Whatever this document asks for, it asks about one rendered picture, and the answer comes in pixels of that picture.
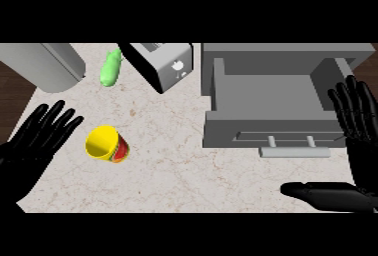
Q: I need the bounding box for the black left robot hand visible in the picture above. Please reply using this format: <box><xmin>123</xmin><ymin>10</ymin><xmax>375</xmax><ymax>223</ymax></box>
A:
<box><xmin>0</xmin><ymin>99</ymin><xmax>86</xmax><ymax>213</ymax></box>

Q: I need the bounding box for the yellow cup with red print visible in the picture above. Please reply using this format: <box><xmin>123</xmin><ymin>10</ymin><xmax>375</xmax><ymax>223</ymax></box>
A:
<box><xmin>84</xmin><ymin>124</ymin><xmax>132</xmax><ymax>164</ymax></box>

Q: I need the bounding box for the pale grey drawer handle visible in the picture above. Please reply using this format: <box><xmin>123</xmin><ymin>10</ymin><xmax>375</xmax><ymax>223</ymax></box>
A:
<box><xmin>259</xmin><ymin>135</ymin><xmax>332</xmax><ymax>159</ymax></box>

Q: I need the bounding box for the pale grey cylindrical appliance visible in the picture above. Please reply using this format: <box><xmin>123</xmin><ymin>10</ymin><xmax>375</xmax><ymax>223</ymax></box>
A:
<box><xmin>0</xmin><ymin>42</ymin><xmax>87</xmax><ymax>94</ymax></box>

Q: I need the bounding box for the green vegetable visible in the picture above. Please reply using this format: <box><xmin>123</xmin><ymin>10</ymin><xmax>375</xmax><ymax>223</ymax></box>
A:
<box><xmin>99</xmin><ymin>47</ymin><xmax>124</xmax><ymax>88</ymax></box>

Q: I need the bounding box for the grey open drawer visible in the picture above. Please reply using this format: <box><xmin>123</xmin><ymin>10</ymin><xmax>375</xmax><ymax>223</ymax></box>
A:
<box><xmin>203</xmin><ymin>57</ymin><xmax>356</xmax><ymax>149</ymax></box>

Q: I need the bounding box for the grey toaster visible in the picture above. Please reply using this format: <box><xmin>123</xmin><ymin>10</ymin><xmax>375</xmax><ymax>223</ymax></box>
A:
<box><xmin>115</xmin><ymin>42</ymin><xmax>195</xmax><ymax>95</ymax></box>

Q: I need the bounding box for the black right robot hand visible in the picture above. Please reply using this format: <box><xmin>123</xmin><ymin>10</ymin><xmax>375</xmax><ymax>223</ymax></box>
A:
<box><xmin>279</xmin><ymin>74</ymin><xmax>378</xmax><ymax>213</ymax></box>

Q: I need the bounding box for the grey cabinet body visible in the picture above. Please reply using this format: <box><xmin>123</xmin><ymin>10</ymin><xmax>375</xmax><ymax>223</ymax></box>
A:
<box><xmin>200</xmin><ymin>42</ymin><xmax>377</xmax><ymax>98</ymax></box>

